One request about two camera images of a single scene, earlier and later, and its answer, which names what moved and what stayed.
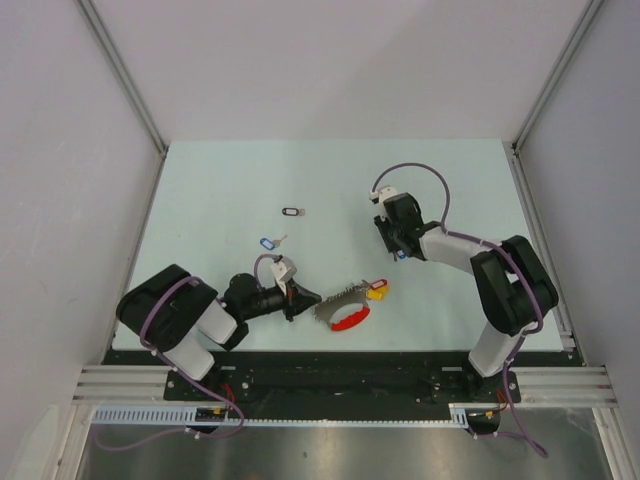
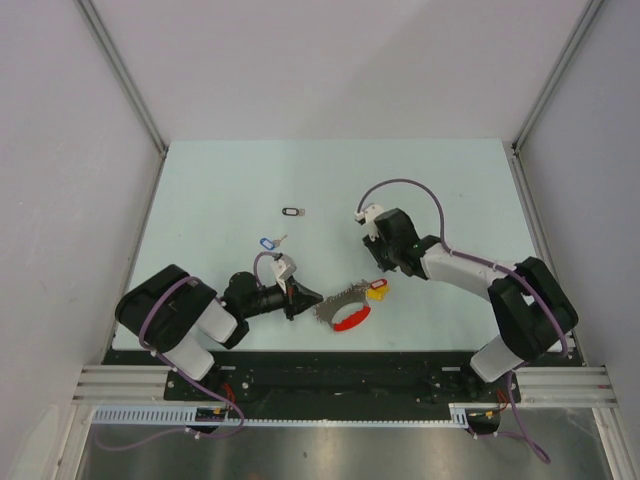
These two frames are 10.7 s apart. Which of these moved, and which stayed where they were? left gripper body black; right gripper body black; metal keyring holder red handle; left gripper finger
Moved: right gripper body black
Stayed: left gripper finger; left gripper body black; metal keyring holder red handle
